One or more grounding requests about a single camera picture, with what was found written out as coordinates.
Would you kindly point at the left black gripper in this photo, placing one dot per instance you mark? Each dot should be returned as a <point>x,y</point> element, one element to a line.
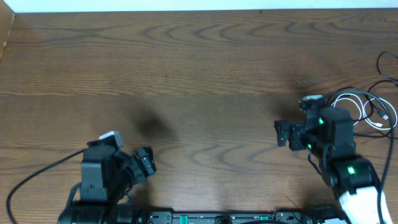
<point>137,166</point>

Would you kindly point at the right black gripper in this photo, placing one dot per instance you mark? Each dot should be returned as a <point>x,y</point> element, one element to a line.
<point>294,135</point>

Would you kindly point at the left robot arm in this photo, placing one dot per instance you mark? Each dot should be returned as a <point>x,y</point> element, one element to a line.
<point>107,175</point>

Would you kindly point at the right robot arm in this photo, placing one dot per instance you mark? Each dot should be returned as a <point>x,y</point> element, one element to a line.
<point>328,134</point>

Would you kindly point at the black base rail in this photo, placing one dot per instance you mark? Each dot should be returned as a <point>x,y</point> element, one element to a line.
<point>322,214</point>

